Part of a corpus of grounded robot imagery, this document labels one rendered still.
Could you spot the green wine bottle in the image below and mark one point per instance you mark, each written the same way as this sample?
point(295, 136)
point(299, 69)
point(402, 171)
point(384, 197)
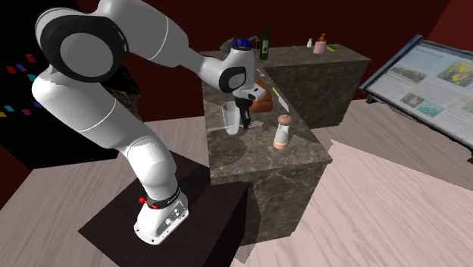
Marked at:
point(264, 46)

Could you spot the brown bread loaf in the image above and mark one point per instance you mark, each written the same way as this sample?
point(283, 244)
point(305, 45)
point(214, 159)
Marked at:
point(263, 103)

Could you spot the clear glass cup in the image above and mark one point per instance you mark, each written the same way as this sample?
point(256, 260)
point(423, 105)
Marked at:
point(231, 118)

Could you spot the blue framed information board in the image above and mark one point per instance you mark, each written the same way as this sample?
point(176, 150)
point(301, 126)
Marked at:
point(425, 85)

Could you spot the green and yellow sponge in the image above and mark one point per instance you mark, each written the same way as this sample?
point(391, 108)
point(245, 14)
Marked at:
point(332, 48)

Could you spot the pink cup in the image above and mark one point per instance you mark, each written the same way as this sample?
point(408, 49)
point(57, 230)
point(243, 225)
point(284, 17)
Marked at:
point(319, 47)

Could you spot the wooden pepper mill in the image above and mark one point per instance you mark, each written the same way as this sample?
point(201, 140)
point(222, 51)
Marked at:
point(283, 133)

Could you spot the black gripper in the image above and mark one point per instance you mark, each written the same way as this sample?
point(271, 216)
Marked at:
point(240, 105)

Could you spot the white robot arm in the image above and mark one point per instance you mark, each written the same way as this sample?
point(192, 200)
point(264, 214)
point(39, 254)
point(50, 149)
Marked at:
point(92, 111)

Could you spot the dark robot stand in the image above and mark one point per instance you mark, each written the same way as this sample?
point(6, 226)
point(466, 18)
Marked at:
point(207, 222)

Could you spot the white spoon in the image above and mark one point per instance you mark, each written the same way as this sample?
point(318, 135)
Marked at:
point(261, 72)

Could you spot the small white shaker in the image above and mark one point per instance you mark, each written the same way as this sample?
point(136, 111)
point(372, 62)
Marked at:
point(309, 43)

